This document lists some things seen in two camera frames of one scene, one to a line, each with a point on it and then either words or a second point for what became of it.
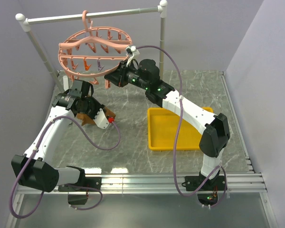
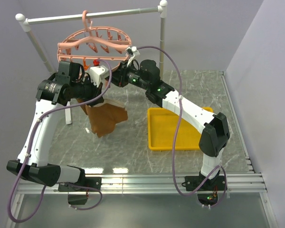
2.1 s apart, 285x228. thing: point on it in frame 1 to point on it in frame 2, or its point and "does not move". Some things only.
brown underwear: [86, 119] to [104, 117]
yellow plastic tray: [163, 129] does not move
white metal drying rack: [27, 23] does not move
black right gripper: [118, 77] does not move
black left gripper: [99, 105] to [97, 90]
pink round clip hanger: [93, 52] does not move
